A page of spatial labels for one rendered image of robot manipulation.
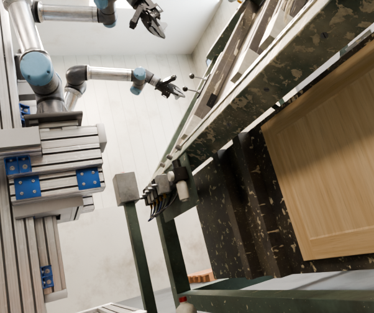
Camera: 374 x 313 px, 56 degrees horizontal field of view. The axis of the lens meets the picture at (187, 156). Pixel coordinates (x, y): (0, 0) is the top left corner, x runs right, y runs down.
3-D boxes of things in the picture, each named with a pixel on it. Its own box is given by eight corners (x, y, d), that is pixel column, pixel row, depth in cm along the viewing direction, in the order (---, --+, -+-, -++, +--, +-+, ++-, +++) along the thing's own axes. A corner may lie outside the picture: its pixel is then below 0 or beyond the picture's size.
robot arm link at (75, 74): (63, 58, 209) (146, 63, 219) (66, 68, 219) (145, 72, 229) (63, 74, 206) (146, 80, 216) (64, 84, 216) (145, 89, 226)
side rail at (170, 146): (166, 184, 231) (151, 176, 229) (222, 68, 281) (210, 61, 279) (169, 181, 226) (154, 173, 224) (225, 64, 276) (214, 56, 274)
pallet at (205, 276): (249, 264, 539) (247, 257, 542) (280, 261, 466) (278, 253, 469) (179, 285, 494) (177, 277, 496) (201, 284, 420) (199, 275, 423)
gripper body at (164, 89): (171, 94, 247) (156, 85, 245) (176, 85, 241) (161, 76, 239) (168, 99, 241) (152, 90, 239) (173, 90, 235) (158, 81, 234)
